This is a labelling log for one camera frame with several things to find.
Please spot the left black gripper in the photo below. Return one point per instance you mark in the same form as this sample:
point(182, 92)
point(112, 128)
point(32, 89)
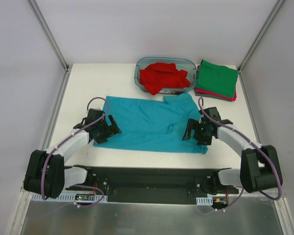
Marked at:
point(105, 130)

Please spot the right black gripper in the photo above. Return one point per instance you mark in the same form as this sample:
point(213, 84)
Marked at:
point(196, 132)

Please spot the teal t shirt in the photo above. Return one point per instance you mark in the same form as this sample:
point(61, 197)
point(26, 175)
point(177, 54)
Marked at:
point(150, 125)

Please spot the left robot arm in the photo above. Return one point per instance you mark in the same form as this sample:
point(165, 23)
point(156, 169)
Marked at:
point(46, 174)

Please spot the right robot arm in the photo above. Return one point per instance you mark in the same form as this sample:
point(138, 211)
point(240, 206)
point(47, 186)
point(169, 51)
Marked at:
point(259, 168)

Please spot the folded pink t shirt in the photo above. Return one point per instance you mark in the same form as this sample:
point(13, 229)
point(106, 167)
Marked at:
point(215, 94)

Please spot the clear blue plastic bin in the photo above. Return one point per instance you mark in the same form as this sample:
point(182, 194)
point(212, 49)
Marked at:
point(181, 64)

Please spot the folded green t shirt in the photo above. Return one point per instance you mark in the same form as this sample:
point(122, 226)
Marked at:
point(217, 78)

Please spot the red t shirt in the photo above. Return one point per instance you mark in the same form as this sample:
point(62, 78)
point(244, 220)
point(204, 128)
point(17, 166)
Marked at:
point(160, 75)

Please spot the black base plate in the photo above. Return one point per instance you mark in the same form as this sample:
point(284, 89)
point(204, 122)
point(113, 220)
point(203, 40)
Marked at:
point(148, 185)

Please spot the left aluminium table rail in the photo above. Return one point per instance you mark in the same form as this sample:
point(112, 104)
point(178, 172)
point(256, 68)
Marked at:
point(47, 137)

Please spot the aluminium table rail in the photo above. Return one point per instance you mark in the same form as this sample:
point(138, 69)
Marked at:
point(250, 110)
point(47, 137)

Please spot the right aluminium table rail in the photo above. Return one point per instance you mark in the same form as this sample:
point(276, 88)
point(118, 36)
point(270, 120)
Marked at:
point(250, 110)

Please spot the right white cable duct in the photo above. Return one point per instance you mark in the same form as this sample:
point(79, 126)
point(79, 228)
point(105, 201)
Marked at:
point(204, 201)

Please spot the white cable duct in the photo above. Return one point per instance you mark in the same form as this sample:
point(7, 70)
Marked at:
point(78, 198)
point(204, 201)

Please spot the left white cable duct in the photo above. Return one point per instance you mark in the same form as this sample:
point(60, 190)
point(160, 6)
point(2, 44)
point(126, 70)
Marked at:
point(78, 198)

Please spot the left aluminium frame post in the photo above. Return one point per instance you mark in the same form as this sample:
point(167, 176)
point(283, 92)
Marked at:
point(48, 34)

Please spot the aluminium frame post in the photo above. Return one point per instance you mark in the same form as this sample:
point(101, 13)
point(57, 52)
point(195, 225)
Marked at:
point(262, 32)
point(48, 34)

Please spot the right aluminium frame post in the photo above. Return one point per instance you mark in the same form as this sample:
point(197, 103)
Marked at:
point(262, 32)

